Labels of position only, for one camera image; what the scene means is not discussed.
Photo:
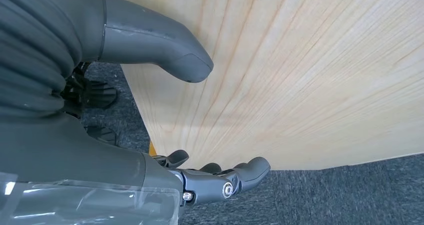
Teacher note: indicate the light wood desk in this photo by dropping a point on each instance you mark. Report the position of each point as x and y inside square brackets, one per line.
[298, 68]

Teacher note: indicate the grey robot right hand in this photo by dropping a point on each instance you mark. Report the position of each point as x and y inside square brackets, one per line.
[66, 157]

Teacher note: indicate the robot right arm ribbed sleeve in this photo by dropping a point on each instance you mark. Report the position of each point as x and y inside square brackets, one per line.
[30, 51]

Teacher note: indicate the black ribbed robot foot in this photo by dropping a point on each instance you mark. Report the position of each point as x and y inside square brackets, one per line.
[104, 135]
[102, 96]

